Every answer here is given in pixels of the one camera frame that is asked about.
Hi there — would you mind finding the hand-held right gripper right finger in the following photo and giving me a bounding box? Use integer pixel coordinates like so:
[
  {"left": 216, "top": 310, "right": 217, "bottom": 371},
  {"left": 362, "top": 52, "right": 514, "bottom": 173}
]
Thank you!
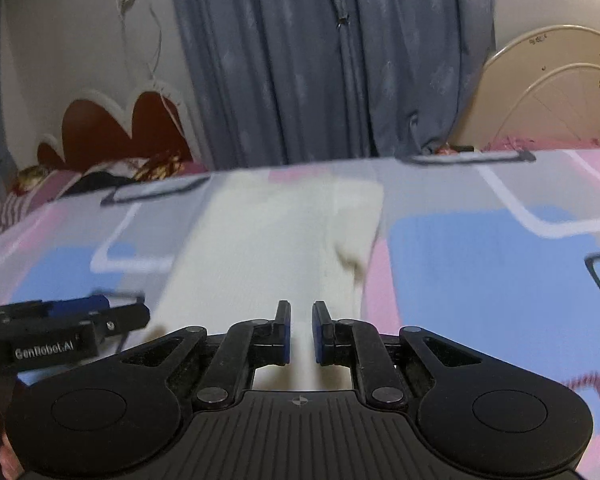
[{"left": 312, "top": 300, "right": 482, "bottom": 409}]

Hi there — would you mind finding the dark cloth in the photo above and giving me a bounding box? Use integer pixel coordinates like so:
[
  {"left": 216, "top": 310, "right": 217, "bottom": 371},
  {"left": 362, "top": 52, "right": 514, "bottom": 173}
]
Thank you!
[{"left": 60, "top": 169, "right": 142, "bottom": 197}]

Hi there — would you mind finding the pink blue patterned bed sheet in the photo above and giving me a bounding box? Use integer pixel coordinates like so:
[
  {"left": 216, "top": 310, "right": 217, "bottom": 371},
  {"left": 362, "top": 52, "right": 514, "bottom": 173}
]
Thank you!
[{"left": 0, "top": 147, "right": 600, "bottom": 476}]

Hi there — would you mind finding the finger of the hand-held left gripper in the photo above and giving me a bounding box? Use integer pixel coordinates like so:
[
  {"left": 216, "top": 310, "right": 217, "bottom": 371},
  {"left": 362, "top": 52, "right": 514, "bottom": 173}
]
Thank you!
[
  {"left": 45, "top": 294, "right": 112, "bottom": 319},
  {"left": 80, "top": 296, "right": 151, "bottom": 339}
]

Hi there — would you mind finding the white wall cable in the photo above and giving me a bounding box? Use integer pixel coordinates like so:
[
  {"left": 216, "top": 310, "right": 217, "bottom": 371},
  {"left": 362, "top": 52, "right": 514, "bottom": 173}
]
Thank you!
[{"left": 114, "top": 0, "right": 182, "bottom": 128}]

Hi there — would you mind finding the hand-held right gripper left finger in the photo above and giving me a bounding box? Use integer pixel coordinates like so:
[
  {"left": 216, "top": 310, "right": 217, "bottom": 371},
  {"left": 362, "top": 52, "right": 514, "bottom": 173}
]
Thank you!
[{"left": 124, "top": 300, "right": 292, "bottom": 411}]

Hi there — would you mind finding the red scalloped headboard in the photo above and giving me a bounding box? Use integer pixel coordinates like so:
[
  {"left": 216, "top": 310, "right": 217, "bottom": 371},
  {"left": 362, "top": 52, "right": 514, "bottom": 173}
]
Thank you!
[{"left": 36, "top": 80, "right": 203, "bottom": 171}]

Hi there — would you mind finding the gold patterned pillow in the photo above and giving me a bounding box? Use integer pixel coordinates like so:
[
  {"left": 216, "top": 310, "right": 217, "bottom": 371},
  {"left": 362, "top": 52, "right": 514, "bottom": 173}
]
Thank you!
[{"left": 129, "top": 151, "right": 197, "bottom": 182}]

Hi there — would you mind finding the pink bedspread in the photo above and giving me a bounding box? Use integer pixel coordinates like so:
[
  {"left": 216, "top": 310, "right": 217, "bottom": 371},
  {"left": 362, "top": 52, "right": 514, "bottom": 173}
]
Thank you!
[{"left": 480, "top": 132, "right": 600, "bottom": 154}]

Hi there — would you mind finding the cream knitted garment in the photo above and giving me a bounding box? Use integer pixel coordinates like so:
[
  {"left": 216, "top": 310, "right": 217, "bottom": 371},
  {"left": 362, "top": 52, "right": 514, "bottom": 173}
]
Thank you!
[{"left": 150, "top": 169, "right": 385, "bottom": 392}]

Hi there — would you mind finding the cream arched headboard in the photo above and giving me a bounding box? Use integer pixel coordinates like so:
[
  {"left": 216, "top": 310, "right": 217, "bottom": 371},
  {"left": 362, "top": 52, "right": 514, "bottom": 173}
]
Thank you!
[{"left": 452, "top": 24, "right": 600, "bottom": 152}]

